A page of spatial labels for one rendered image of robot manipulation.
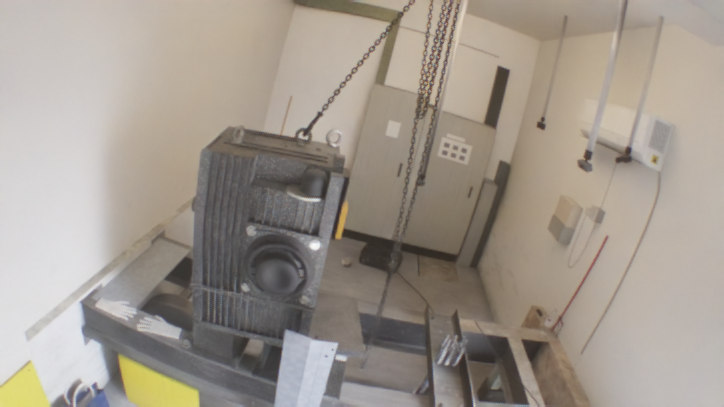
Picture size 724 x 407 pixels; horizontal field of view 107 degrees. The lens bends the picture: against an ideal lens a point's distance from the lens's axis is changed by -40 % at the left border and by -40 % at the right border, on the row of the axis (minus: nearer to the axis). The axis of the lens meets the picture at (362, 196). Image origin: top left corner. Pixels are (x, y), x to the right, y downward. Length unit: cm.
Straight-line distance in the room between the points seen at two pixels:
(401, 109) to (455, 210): 124
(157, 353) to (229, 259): 86
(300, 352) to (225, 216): 56
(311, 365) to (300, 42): 377
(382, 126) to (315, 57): 110
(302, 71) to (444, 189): 203
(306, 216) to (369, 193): 317
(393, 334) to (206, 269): 139
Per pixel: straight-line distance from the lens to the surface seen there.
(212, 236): 149
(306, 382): 163
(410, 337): 259
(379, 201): 456
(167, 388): 218
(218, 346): 184
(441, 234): 472
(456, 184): 455
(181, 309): 219
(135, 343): 220
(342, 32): 461
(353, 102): 460
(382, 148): 441
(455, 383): 209
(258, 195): 136
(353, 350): 171
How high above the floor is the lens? 199
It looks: 19 degrees down
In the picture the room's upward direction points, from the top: 14 degrees clockwise
